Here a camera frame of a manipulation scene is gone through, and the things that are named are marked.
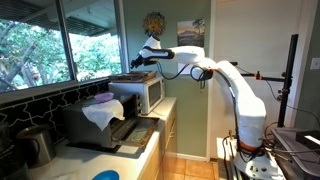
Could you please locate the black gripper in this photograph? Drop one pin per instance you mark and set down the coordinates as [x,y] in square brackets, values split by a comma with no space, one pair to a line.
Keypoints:
[139,60]

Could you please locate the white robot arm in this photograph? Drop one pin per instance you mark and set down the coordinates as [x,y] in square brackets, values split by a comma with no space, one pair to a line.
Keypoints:
[249,109]

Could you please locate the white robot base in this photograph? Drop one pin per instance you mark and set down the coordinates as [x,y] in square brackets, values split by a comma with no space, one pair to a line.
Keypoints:
[257,166]

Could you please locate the wooden tray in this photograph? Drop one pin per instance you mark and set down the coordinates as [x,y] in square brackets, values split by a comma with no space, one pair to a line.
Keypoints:
[133,76]

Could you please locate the white microwave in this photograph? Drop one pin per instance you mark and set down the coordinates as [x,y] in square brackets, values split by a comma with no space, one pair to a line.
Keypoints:
[150,93]

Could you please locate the purple plastic bowl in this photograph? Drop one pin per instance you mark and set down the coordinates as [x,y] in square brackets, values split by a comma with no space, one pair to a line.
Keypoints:
[104,97]

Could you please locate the white cloth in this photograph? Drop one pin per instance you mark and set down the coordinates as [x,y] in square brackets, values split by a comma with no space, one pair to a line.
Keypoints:
[102,113]

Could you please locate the black toaster oven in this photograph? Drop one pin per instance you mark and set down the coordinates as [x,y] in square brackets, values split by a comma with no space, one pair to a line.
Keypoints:
[134,130]

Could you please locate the wooden kitchen cabinet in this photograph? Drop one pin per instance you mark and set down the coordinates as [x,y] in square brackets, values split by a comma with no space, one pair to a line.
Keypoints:
[162,158]

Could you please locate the blue plate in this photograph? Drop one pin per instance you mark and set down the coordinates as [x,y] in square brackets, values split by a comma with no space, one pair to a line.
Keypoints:
[107,175]

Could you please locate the stainless steel pot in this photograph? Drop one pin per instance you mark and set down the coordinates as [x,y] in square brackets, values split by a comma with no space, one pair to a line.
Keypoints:
[36,145]

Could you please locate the colourful sun wall decoration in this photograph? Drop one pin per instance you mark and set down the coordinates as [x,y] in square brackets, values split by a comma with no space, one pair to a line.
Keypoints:
[154,24]

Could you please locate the landscape picture on wall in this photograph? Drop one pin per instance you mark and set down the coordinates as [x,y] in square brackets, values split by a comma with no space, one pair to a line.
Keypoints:
[191,32]

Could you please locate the black camera stand pole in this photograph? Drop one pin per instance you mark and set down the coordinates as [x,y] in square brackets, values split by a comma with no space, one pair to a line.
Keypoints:
[288,79]

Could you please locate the white light switch plate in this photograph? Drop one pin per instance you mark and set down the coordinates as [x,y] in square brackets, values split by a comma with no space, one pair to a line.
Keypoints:
[315,64]

